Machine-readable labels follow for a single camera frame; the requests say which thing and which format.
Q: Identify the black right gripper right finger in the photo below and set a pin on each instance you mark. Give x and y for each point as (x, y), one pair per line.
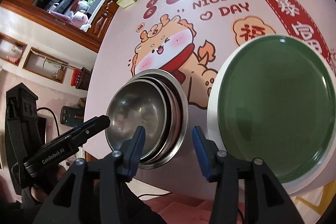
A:
(246, 189)

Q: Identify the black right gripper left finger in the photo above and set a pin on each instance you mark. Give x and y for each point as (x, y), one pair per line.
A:
(93, 192)

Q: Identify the white paper plate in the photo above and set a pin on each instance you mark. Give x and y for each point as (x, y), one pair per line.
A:
(218, 98)

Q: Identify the green plate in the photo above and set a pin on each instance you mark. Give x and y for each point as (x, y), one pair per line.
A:
(275, 108)

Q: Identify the small stainless steel bowl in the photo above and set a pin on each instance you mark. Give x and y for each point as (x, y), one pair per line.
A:
(138, 103)

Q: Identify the large stainless steel bowl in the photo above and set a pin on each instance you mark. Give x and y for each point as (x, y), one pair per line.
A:
(176, 88)

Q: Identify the pink steel bowl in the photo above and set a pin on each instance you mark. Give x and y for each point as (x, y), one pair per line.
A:
(167, 142)

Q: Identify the person's left hand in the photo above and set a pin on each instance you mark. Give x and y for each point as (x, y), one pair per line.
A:
(41, 194)

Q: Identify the black phone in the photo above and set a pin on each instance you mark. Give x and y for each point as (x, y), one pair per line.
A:
(71, 116)

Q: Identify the pink plush toy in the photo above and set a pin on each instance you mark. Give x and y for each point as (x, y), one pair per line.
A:
(80, 18)

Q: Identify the cartoon printed table mat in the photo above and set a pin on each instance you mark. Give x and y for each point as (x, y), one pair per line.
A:
(192, 38)

